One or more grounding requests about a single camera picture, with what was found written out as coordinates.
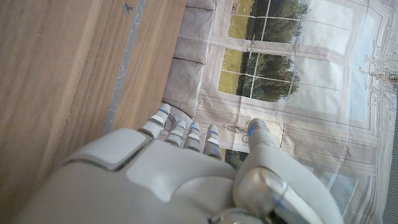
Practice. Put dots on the printed window backdrop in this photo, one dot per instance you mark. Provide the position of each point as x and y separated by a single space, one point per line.
311 77

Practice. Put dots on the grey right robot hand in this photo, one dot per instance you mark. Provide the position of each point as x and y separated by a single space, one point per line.
174 186

